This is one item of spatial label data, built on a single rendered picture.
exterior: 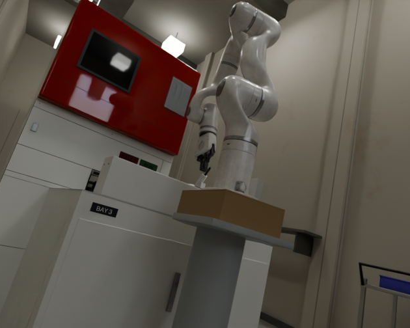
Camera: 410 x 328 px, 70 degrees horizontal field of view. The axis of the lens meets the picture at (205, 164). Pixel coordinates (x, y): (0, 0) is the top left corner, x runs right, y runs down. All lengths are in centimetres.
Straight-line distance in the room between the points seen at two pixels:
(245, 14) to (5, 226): 138
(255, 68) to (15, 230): 127
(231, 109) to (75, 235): 64
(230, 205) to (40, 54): 1079
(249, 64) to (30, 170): 112
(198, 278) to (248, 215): 23
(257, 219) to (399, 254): 262
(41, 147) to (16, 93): 929
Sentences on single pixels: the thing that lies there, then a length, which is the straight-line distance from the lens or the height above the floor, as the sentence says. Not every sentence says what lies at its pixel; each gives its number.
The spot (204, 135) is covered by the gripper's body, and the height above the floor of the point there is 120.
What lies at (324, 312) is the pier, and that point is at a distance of 363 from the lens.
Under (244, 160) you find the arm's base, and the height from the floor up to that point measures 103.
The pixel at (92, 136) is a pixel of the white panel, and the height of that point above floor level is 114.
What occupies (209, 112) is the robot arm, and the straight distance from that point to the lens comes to 137.
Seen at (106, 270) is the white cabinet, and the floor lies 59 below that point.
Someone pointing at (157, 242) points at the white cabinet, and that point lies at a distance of 114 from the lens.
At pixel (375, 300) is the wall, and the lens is 349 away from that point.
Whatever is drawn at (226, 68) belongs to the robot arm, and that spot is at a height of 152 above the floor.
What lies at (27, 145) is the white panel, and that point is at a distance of 163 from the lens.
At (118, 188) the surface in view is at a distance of 106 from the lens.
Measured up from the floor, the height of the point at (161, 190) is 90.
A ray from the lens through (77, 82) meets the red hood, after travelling 169.
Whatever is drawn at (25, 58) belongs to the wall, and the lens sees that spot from 1128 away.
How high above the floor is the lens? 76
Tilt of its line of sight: 14 degrees up
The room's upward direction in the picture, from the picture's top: 15 degrees clockwise
